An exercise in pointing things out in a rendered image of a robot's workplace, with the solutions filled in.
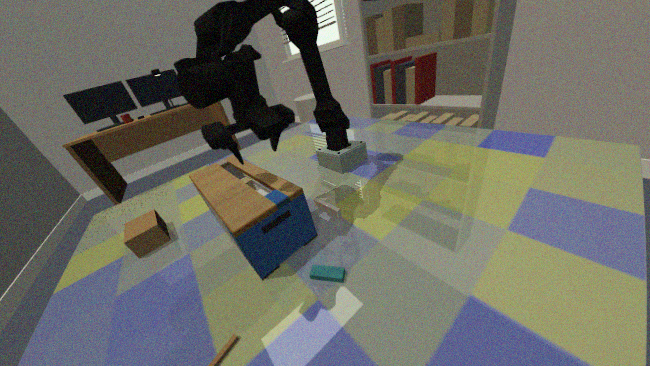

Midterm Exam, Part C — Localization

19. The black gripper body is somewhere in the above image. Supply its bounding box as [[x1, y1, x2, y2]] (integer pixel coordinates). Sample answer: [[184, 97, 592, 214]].
[[201, 88, 295, 150]]

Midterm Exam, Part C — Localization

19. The small brown block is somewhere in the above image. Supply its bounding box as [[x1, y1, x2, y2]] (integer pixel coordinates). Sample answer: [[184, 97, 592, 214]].
[[123, 209, 171, 258]]

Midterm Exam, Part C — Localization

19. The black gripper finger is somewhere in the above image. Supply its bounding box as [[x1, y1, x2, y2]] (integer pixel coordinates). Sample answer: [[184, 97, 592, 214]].
[[221, 141, 244, 165], [269, 124, 289, 152]]

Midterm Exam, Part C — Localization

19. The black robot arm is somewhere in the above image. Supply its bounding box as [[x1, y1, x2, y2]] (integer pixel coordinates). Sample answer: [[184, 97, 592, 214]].
[[174, 0, 352, 151]]

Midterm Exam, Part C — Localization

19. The small teal block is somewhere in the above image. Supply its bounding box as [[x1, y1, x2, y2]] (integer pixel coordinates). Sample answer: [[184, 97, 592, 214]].
[[309, 264, 346, 283]]

